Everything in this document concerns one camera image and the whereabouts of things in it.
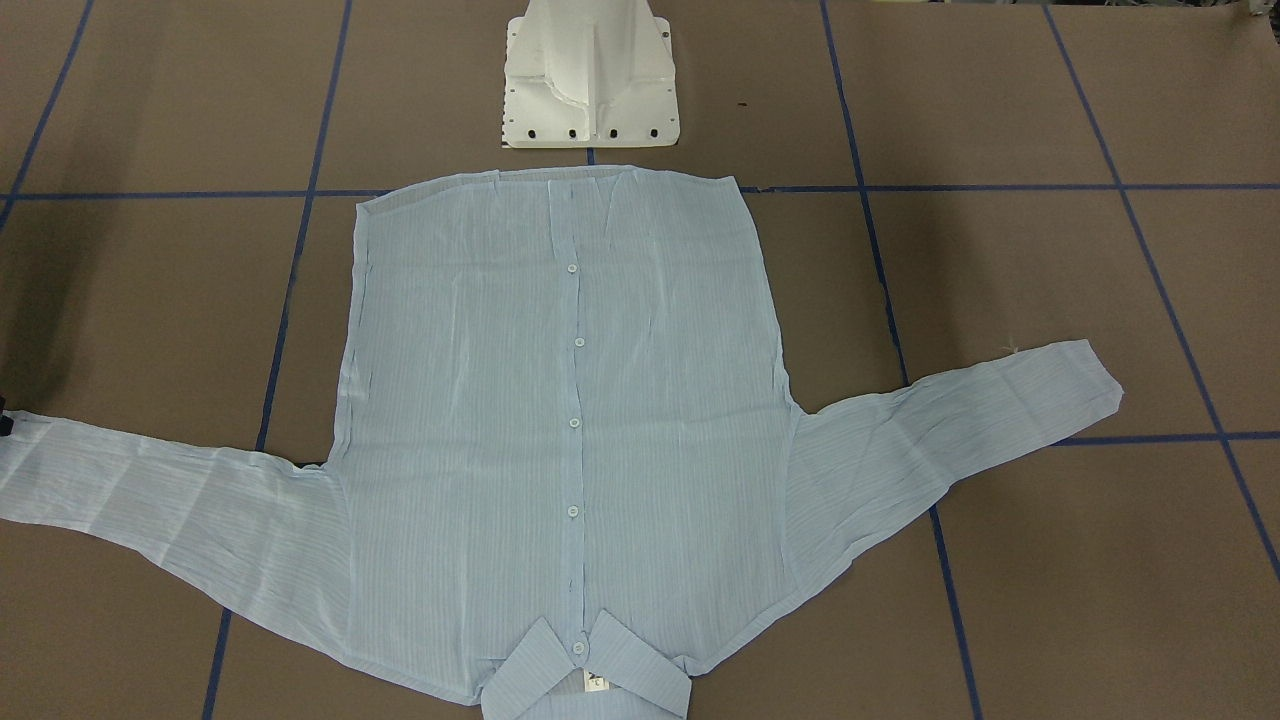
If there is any light blue button-up shirt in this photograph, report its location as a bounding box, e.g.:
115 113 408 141
3 167 1123 719

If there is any white camera mast pedestal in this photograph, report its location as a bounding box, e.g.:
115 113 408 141
500 1 681 149

